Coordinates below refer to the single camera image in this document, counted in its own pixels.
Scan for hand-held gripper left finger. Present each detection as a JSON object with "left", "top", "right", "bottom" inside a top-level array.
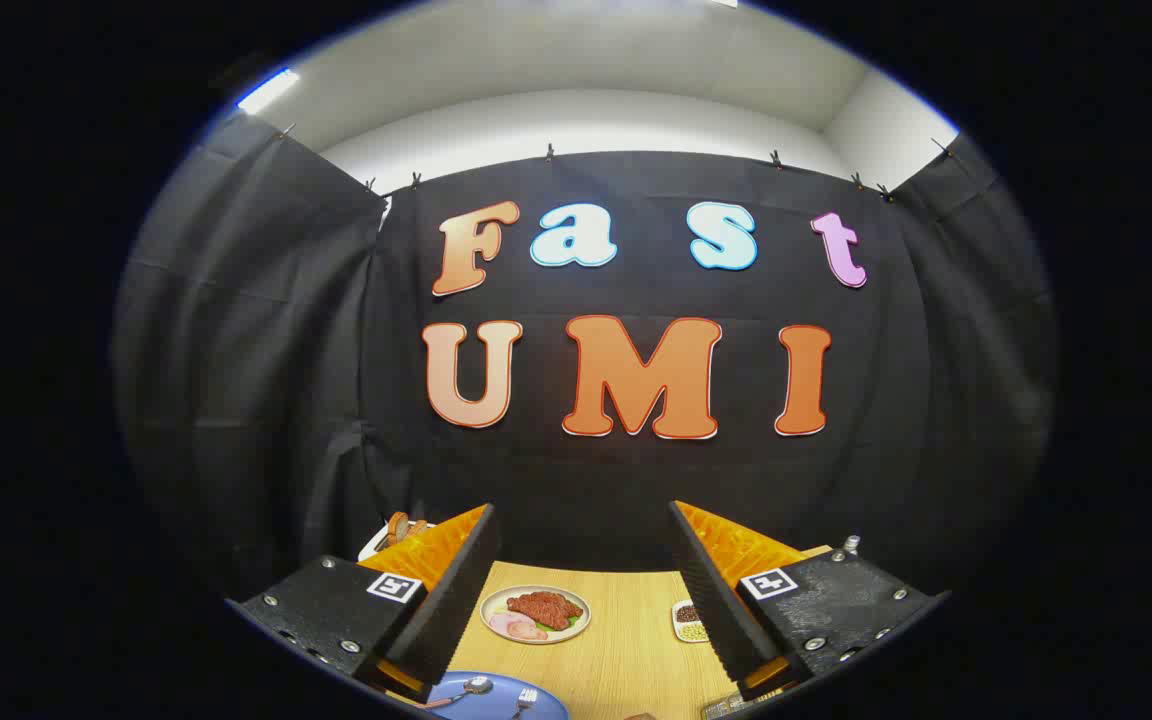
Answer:
[{"left": 224, "top": 503, "right": 498, "bottom": 704}]

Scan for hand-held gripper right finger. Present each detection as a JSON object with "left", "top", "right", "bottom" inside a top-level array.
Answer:
[{"left": 669, "top": 499, "right": 951, "bottom": 704}]

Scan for spoon with red checked handle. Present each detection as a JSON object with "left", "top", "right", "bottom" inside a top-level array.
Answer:
[{"left": 425, "top": 677, "right": 495, "bottom": 710}]

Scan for white divided dish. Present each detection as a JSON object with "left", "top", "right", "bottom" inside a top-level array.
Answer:
[{"left": 672, "top": 599, "right": 713, "bottom": 644}]

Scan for round white food plate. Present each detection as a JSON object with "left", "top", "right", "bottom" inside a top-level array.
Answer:
[{"left": 480, "top": 585, "right": 593, "bottom": 646}]

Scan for pink ham slices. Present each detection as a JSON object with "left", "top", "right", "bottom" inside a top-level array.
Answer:
[{"left": 489, "top": 612, "right": 549, "bottom": 642}]

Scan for brown steak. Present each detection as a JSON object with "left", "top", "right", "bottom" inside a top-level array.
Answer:
[{"left": 506, "top": 591, "right": 585, "bottom": 632}]

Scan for white toaster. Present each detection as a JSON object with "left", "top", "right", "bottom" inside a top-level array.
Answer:
[{"left": 358, "top": 520, "right": 437, "bottom": 563}]

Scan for blue plate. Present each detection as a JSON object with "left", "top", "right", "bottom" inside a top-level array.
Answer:
[{"left": 424, "top": 670, "right": 570, "bottom": 720}]

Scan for metal wire basket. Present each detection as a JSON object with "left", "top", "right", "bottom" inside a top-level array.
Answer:
[{"left": 701, "top": 690, "right": 787, "bottom": 720}]

